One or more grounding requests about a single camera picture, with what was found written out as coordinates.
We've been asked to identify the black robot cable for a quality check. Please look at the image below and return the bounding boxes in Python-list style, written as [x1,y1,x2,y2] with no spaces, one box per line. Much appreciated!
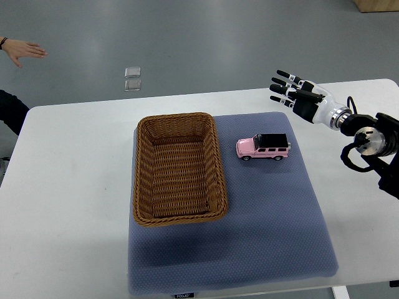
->
[346,96,359,115]

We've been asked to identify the lower metal floor plate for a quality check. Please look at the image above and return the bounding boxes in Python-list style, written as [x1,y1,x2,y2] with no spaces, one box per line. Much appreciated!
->
[125,79,142,92]

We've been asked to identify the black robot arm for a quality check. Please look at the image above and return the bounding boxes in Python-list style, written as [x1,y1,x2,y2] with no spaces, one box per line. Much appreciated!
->
[270,70,398,198]

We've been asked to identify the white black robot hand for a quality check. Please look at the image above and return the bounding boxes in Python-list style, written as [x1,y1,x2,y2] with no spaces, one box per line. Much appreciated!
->
[269,70,350,128]

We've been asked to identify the upper metal floor plate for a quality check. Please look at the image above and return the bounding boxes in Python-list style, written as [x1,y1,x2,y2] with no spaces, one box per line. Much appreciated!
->
[125,67,141,78]

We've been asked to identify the white table leg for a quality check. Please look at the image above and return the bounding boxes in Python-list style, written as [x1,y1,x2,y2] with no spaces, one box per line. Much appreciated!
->
[332,286,350,299]

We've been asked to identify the person's dark clothed leg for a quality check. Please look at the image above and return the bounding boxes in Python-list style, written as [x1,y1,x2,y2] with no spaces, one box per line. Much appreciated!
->
[0,90,29,135]

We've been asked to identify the person's bare hand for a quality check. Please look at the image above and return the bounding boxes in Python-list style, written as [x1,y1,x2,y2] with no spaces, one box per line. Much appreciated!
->
[1,39,47,69]

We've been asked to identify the metal floor plate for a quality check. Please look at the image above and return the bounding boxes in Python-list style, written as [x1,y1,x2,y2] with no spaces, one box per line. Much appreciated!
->
[125,79,142,92]
[125,67,141,78]

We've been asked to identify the brown wicker basket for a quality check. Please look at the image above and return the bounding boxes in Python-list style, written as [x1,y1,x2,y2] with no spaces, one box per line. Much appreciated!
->
[132,112,228,227]

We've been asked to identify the blue-grey quilted mat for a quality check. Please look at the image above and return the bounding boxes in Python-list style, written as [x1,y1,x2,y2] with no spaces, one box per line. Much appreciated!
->
[128,112,339,296]

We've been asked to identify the black hair tie wristband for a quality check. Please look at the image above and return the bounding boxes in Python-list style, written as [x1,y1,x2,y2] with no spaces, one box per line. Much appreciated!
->
[0,37,8,50]

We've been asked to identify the pink toy car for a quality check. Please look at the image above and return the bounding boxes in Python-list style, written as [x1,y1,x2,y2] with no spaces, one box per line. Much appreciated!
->
[236,133,291,161]

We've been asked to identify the wooden box corner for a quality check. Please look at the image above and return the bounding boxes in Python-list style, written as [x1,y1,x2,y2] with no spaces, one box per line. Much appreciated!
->
[354,0,399,12]

